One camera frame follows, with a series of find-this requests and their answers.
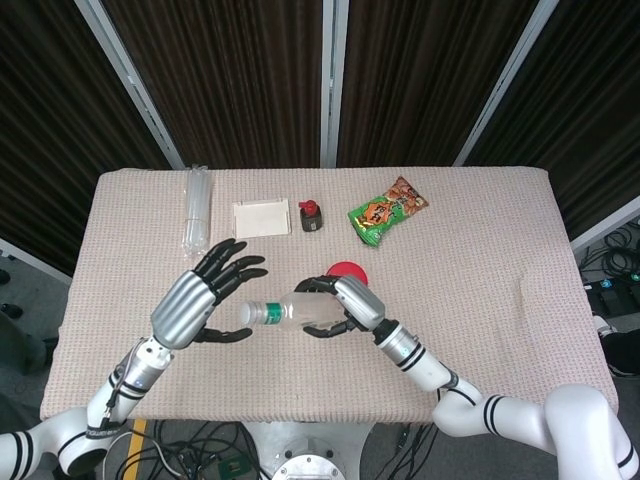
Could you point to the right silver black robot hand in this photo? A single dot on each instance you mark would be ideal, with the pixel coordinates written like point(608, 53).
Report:
point(362, 302)

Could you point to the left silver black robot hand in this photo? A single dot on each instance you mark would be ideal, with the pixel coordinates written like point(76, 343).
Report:
point(182, 310)

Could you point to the clear plastic water bottle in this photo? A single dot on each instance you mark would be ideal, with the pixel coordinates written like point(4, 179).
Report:
point(310, 310)

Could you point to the white bottle cap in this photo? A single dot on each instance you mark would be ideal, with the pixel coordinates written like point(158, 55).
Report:
point(248, 313)

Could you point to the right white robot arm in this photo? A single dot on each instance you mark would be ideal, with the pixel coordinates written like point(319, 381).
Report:
point(425, 365)

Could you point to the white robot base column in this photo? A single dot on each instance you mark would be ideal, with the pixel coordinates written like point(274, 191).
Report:
point(310, 450)

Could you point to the small black red-capped bottle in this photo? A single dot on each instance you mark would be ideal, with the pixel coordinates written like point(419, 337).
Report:
point(312, 220)

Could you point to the red plastic disc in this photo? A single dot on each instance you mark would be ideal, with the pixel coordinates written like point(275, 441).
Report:
point(350, 268)

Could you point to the beige woven tablecloth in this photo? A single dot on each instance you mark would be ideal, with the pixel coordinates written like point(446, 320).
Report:
point(450, 325)

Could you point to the green snack bag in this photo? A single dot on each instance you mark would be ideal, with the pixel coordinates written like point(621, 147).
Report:
point(385, 212)

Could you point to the clear plastic tube bundle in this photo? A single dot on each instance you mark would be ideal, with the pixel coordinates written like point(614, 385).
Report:
point(197, 210)

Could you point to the white plastic tray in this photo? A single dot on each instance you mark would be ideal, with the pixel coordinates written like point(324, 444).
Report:
point(262, 220)

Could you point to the dark brown partition panel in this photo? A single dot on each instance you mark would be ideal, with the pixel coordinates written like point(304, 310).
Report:
point(590, 110)
point(425, 75)
point(225, 75)
point(50, 125)

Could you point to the black power strip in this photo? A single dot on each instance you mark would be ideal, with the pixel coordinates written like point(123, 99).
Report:
point(610, 295)

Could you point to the black and white shoe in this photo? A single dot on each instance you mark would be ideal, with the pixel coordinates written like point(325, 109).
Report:
point(622, 350)

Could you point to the grey partition frame post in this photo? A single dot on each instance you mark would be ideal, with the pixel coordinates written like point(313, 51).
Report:
point(135, 85)
point(334, 80)
point(505, 85)

